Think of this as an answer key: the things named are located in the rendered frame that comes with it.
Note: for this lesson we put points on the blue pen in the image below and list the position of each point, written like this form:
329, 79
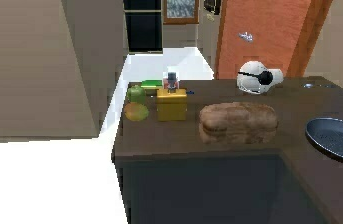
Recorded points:
189, 92

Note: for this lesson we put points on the yellow green apple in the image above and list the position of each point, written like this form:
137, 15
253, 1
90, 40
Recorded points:
136, 112

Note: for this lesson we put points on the black fridge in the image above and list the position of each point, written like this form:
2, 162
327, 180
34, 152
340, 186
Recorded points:
143, 25

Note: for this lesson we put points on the grey pepper shaker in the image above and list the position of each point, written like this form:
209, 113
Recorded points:
171, 81

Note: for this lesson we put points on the dark brown kitchen counter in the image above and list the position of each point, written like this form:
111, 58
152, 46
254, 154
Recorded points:
192, 173

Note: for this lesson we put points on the brown bread loaf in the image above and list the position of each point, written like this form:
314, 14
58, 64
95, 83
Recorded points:
238, 122

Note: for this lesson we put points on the yellow box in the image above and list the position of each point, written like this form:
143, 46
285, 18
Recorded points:
172, 105

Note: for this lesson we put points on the green round fruit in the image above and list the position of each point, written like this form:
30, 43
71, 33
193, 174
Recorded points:
136, 94

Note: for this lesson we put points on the wood framed window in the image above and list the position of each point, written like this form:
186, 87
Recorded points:
180, 10

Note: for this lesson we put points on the green flat sponge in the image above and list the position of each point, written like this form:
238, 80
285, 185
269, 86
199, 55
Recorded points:
151, 83

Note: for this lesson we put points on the dark blue frying pan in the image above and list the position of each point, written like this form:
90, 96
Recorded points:
337, 138

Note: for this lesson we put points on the orange room door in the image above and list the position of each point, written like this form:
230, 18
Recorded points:
262, 40

